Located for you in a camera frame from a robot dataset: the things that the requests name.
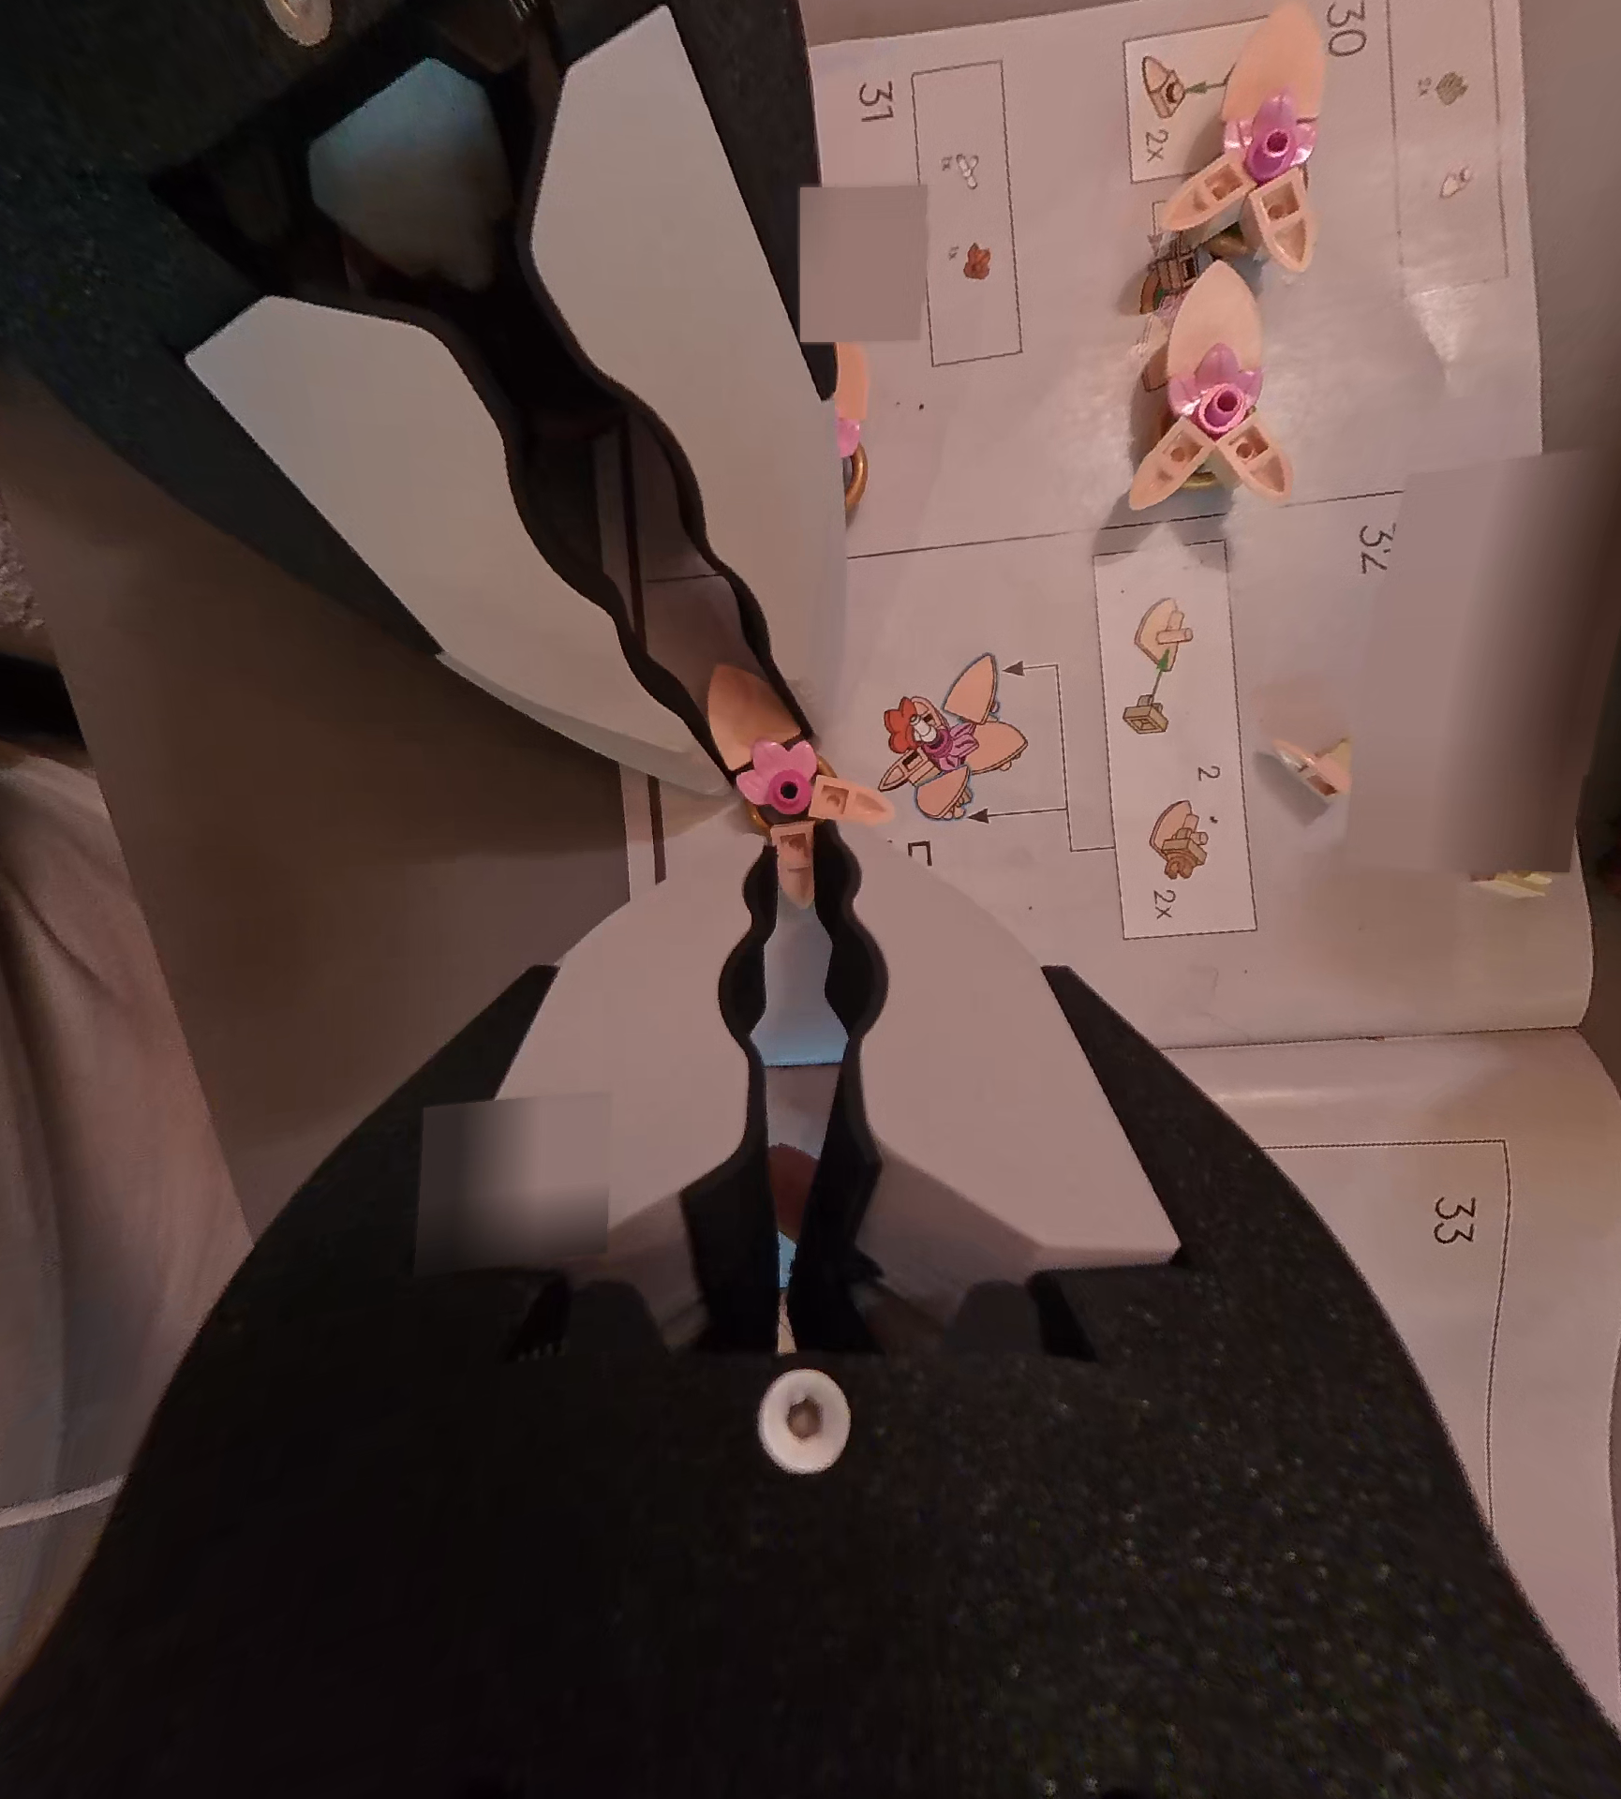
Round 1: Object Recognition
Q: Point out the person's beige pants leg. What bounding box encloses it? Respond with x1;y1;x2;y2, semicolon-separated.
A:
0;695;271;1799

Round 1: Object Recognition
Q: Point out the small peach brick piece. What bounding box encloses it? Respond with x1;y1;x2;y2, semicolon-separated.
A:
1266;738;1357;808

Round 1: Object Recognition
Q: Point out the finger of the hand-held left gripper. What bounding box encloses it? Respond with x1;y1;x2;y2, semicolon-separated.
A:
473;20;849;740
184;299;744;806

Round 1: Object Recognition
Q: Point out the white building instruction booklet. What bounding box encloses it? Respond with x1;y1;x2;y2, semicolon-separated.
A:
627;0;1621;1734

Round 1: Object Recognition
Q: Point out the grey desk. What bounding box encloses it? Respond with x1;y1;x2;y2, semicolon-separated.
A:
0;331;1621;1799

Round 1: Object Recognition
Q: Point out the white drawstring cord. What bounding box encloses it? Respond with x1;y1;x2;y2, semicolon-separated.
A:
0;1476;126;1544

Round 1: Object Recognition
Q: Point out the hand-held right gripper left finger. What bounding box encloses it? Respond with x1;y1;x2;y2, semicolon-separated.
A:
490;847;773;1354

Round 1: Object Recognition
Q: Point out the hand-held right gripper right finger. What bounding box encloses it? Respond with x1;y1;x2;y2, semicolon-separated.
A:
791;827;1187;1354

